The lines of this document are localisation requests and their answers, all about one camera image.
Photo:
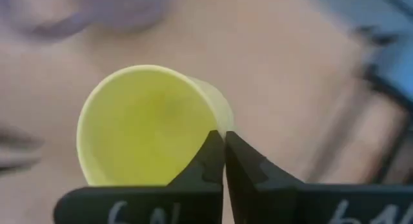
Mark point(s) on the lime green mug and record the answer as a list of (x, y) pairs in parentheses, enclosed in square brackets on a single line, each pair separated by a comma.
[(142, 127)]

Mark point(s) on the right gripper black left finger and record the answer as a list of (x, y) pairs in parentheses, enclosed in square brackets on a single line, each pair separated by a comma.
[(180, 204)]

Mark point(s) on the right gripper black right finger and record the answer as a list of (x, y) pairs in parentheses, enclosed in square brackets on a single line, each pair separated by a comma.
[(290, 204)]

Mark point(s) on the purple ribbed mug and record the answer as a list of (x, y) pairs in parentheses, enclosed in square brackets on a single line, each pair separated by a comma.
[(122, 11)]

